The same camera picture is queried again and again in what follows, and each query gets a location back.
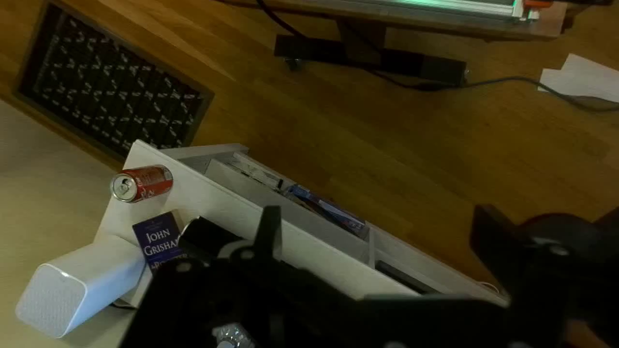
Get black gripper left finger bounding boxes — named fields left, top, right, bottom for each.
left=253, top=204, right=284, bottom=262

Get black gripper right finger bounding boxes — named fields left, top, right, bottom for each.
left=468, top=204, right=619, bottom=348

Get aluminium robot base platform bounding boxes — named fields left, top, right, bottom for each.
left=218, top=0, right=570, bottom=43

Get white box speaker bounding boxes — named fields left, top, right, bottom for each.
left=13, top=233, right=153, bottom=341

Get blue media cases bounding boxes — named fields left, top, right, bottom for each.
left=280, top=182, right=371, bottom=239

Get white media case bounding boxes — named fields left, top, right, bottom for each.
left=226, top=152, right=286, bottom=194

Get white TV stand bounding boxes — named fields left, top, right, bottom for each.
left=93, top=140, right=512, bottom=314

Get blue paperback book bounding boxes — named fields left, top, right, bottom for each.
left=129, top=210, right=195, bottom=273

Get red soda can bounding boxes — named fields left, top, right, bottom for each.
left=108, top=165, right=176, bottom=206

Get white paper sheet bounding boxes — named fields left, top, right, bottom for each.
left=536, top=53, right=619, bottom=107

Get black floor vent grille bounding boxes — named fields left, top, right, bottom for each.
left=15, top=3, right=214, bottom=161

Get black cable bundle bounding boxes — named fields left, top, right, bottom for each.
left=255, top=0, right=619, bottom=117

